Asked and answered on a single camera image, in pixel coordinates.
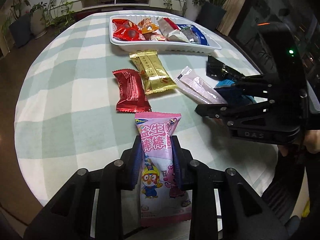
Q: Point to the orange brown snack packet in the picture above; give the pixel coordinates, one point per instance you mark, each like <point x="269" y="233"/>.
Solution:
<point x="147" y="26"/>

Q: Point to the white plant pot right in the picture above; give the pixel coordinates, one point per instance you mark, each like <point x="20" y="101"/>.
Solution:
<point x="191" y="10"/>

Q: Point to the green edged transparent snack packet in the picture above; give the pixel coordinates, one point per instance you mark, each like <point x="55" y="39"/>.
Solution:
<point x="190" y="35"/>

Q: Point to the dark blue snack packet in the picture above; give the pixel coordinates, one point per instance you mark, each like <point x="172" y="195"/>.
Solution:
<point x="203" y="40"/>

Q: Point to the dark plant pot right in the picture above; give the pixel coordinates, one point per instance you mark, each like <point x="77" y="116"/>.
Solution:
<point x="210" y="16"/>

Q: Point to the white TV cabinet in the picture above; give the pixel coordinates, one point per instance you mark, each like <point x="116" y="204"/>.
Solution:
<point x="107" y="5"/>

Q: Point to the white plastic tray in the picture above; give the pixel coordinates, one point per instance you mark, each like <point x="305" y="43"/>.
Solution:
<point x="132" y="46"/>

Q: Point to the gold snack packet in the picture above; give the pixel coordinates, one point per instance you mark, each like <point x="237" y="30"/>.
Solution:
<point x="155" y="78"/>

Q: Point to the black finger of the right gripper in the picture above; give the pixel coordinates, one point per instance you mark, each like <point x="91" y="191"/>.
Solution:
<point x="254" y="85"/>
<point x="232" y="115"/>

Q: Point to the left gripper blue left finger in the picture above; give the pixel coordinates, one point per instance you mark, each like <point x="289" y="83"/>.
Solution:
<point x="123" y="173"/>

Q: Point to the red white snack packet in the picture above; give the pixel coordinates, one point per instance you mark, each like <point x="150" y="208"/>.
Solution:
<point x="171" y="31"/>

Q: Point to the green white checkered tablecloth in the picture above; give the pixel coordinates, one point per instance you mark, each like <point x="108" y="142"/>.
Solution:
<point x="66" y="116"/>

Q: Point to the large red chocolate bag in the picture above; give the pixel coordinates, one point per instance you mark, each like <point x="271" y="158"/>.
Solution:
<point x="126" y="30"/>

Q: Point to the pink cartoon snack packet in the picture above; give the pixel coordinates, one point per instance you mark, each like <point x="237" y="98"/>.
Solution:
<point x="161" y="200"/>

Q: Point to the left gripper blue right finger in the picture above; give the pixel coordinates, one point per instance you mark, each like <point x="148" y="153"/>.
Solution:
<point x="189" y="173"/>

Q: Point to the dark blue plant pot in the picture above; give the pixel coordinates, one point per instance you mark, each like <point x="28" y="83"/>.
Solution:
<point x="20" y="30"/>

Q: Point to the small red white candy packet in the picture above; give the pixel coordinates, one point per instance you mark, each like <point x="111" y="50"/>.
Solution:
<point x="155" y="37"/>

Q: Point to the person's right hand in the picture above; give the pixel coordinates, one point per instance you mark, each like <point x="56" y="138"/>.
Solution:
<point x="311" y="141"/>

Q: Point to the pale pink snack packet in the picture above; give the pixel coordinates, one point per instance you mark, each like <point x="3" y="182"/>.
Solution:
<point x="196" y="88"/>

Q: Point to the shiny red snack packet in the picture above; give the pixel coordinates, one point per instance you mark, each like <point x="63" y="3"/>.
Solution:
<point x="132" y="96"/>

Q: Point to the black snack packet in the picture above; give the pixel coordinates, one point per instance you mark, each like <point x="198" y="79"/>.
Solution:
<point x="219" y="71"/>

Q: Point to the white plant pot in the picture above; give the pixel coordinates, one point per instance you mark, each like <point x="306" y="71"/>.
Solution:
<point x="191" y="10"/>
<point x="38" y="23"/>

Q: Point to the light blue snack packet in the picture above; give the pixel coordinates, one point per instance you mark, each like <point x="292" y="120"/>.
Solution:
<point x="233" y="95"/>

